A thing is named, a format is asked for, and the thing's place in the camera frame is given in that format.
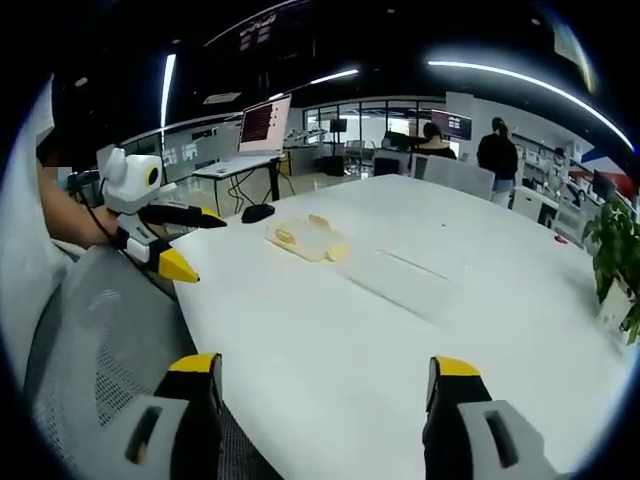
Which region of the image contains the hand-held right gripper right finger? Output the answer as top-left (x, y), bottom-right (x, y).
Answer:
top-left (422, 355), bottom-right (557, 480)

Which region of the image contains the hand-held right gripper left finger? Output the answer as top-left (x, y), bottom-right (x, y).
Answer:
top-left (107, 352), bottom-right (224, 480)

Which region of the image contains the white side desk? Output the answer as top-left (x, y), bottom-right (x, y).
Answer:
top-left (191, 154), bottom-right (287, 214)

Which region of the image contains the black computer mouse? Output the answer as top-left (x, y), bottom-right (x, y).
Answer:
top-left (241, 203), bottom-right (277, 224)

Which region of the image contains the grey mesh chair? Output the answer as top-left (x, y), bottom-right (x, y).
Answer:
top-left (23, 243), bottom-right (286, 480)

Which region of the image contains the short ceiling light strip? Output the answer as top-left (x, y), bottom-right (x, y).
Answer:
top-left (161, 52), bottom-right (178, 130)
top-left (308, 68), bottom-right (361, 86)

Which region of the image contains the person's white shirt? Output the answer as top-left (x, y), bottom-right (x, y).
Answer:
top-left (0, 74), bottom-right (76, 361)

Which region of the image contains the open white laptop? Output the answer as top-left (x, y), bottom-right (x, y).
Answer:
top-left (214, 92), bottom-right (293, 174)

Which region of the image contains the small monitor on stand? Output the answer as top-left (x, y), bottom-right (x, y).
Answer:
top-left (324, 118), bottom-right (348, 175)

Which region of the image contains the white cabinet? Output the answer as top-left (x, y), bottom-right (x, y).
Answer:
top-left (510, 183), bottom-right (557, 227)

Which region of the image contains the green potted plant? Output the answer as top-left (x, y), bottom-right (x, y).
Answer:
top-left (581, 195), bottom-right (640, 347)

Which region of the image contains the white office chair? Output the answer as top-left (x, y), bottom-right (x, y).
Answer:
top-left (409, 151), bottom-right (497, 202)

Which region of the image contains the black desk monitor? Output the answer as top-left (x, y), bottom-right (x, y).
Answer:
top-left (591, 168), bottom-right (620, 203)

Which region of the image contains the long ceiling light strip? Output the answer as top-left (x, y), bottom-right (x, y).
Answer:
top-left (426, 59), bottom-right (637, 152)

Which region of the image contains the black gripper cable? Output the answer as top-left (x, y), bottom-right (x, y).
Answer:
top-left (69, 187), bottom-right (129, 254)

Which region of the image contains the dark wall monitor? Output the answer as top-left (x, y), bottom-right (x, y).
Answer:
top-left (430, 109), bottom-right (473, 142)

